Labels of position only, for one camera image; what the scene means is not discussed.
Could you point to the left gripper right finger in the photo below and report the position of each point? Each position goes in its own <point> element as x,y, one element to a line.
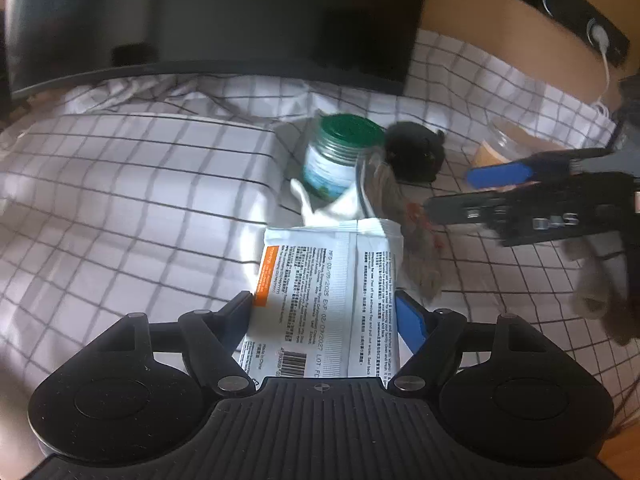
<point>432,337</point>

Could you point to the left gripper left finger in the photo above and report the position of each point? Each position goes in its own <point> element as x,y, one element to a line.
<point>210,338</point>

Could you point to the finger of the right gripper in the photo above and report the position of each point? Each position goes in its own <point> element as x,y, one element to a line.
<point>540,167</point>
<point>466,208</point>

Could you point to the grey fuzzy sock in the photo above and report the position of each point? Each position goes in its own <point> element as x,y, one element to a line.
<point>380,196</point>

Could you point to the black plush toy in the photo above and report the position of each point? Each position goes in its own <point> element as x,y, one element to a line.
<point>415,153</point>

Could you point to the white printed packet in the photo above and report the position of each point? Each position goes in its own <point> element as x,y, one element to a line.
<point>324,303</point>

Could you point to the clear jar tan lid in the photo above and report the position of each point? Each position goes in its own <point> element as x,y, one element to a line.
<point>506,142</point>

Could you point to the green lid jar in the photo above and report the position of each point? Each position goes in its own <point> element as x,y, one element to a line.
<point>331,155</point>

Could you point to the black flat screen television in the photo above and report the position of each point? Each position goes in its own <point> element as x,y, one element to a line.
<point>357,43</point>

